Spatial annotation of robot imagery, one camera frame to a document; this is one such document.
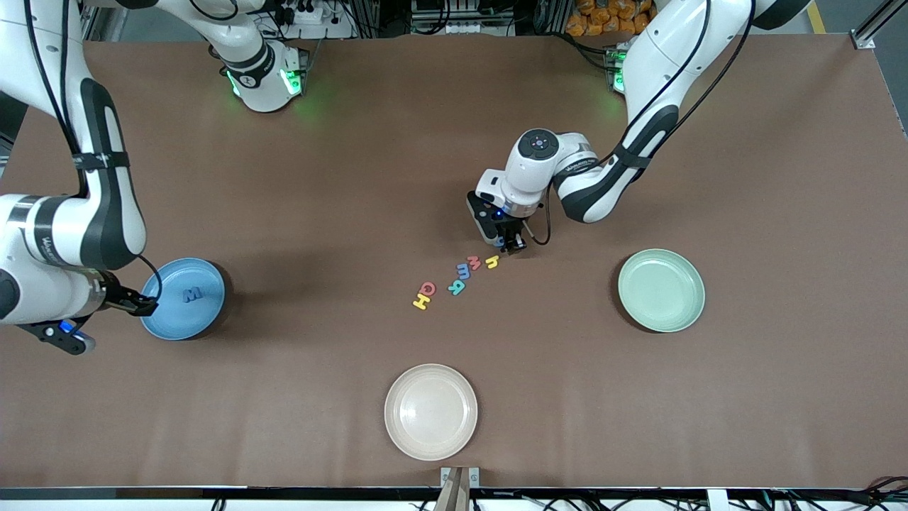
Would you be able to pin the yellow foam letter h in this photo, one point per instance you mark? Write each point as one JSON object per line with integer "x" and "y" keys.
{"x": 494, "y": 262}
{"x": 421, "y": 302}

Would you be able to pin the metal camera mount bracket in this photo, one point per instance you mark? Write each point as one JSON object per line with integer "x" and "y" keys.
{"x": 460, "y": 490}

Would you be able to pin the orange bags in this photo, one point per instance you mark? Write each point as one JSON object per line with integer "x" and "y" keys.
{"x": 603, "y": 18}

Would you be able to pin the blue plate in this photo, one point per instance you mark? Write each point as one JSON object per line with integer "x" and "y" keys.
{"x": 184, "y": 316}

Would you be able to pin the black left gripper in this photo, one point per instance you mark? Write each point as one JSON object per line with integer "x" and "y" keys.
{"x": 511, "y": 230}

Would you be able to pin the green plate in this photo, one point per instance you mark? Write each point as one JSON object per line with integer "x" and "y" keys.
{"x": 661, "y": 291}

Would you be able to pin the pink foam letter w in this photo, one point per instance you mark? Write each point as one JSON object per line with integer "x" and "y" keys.
{"x": 474, "y": 263}

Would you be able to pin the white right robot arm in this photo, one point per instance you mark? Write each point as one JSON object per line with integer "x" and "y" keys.
{"x": 42, "y": 234}

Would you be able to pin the red foam letter Q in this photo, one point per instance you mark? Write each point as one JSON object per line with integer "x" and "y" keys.
{"x": 420, "y": 289}

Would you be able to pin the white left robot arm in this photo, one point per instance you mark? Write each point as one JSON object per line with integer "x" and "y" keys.
{"x": 660, "y": 64}

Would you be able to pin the light blue foam letter m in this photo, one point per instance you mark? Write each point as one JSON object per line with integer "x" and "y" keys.
{"x": 463, "y": 272}

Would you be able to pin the dark blue foam letter M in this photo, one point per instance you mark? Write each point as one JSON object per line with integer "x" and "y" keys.
{"x": 193, "y": 294}

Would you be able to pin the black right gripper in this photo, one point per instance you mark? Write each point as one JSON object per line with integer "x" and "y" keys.
{"x": 122, "y": 297}

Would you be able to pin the beige plate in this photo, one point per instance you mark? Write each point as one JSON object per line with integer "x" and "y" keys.
{"x": 430, "y": 411}

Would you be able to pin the aluminium frame post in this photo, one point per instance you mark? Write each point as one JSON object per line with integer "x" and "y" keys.
{"x": 876, "y": 25}
{"x": 106, "y": 18}

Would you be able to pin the teal foam letter R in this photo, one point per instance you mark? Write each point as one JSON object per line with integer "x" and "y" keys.
{"x": 457, "y": 289}

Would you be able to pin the white power strip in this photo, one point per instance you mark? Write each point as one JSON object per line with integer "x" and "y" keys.
{"x": 312, "y": 21}
{"x": 468, "y": 28}

